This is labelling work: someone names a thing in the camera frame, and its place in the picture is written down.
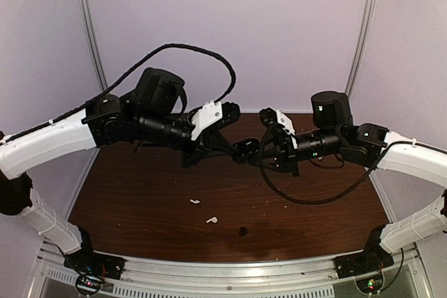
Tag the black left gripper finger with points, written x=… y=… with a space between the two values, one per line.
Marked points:
x=216 y=142
x=193 y=158

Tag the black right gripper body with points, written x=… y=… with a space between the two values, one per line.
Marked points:
x=287 y=151

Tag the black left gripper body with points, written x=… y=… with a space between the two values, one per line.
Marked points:
x=202 y=142

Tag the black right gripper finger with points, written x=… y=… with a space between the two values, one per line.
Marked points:
x=269 y=148
x=275 y=165

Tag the black earbud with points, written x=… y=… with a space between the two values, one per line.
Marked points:
x=243 y=231

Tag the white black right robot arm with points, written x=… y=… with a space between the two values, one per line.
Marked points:
x=367 y=145

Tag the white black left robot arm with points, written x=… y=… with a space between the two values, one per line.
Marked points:
x=143 y=115

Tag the white earbud lower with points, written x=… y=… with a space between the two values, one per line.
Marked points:
x=212 y=220

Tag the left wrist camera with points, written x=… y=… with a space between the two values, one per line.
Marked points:
x=213 y=114

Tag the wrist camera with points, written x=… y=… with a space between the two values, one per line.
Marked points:
x=213 y=114
x=269 y=117

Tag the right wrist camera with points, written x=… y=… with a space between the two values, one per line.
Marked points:
x=269 y=117

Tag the front aluminium rail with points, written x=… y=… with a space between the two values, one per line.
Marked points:
x=140 y=277

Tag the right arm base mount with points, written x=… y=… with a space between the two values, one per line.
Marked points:
x=366 y=268

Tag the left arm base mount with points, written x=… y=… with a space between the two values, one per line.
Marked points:
x=94 y=271

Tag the right aluminium frame post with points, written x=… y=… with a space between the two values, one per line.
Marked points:
x=366 y=22

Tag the aluminium frame post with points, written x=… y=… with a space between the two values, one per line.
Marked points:
x=366 y=22
x=93 y=45

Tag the left aluminium frame post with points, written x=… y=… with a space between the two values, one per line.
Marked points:
x=93 y=45

